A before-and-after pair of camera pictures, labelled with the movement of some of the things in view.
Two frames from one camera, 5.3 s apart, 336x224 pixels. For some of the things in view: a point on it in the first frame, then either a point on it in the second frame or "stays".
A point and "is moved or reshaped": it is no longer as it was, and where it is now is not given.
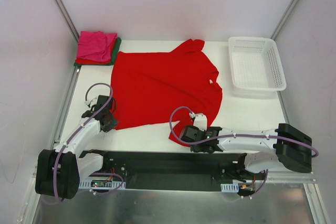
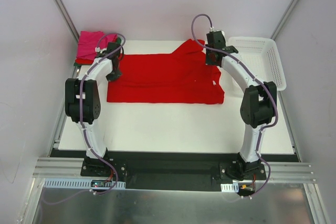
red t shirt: [165, 88] is moved or reshaped
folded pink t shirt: [95, 45] stays
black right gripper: [187, 135] -> [212, 57]
